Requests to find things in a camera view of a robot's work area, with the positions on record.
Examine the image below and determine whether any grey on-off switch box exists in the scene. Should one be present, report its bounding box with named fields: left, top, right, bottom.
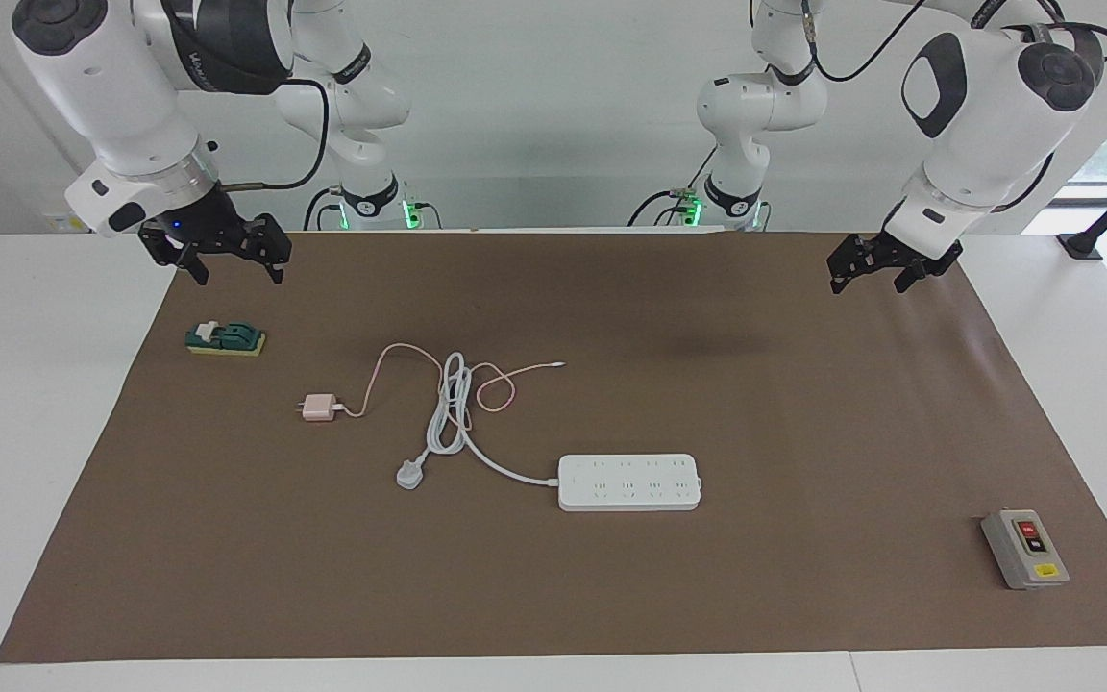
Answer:
left=981, top=508, right=1070, bottom=590

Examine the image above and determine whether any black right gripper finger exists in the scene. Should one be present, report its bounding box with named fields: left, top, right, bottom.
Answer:
left=248, top=214, right=292, bottom=284
left=138, top=231, right=209, bottom=286

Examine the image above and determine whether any pink charging cable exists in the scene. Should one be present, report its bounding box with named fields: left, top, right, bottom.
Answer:
left=342, top=344, right=567, bottom=418

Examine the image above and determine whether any brown table mat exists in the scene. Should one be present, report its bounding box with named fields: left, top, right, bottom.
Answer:
left=0, top=231, right=1107, bottom=664

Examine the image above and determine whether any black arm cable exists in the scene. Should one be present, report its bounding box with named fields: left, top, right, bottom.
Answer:
left=800, top=0, right=929, bottom=84
left=222, top=79, right=332, bottom=191

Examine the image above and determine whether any black base cable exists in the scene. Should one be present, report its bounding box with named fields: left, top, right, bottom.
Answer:
left=626, top=185, right=708, bottom=228
left=302, top=187, right=345, bottom=232

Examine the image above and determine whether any green knife switch yellow base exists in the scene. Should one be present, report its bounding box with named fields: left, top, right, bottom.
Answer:
left=185, top=320, right=267, bottom=358

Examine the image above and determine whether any white power cord with plug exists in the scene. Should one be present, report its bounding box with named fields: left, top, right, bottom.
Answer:
left=395, top=352, right=562, bottom=491

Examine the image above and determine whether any white power strip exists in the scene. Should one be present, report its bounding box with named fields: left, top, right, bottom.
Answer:
left=557, top=454, right=703, bottom=512

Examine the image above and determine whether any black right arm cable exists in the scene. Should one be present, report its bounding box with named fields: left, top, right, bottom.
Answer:
left=222, top=79, right=332, bottom=191

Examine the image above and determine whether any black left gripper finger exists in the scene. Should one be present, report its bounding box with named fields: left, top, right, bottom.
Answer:
left=827, top=235, right=879, bottom=295
left=893, top=261, right=941, bottom=294

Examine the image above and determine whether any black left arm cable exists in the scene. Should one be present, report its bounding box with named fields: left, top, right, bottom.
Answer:
left=800, top=0, right=929, bottom=84

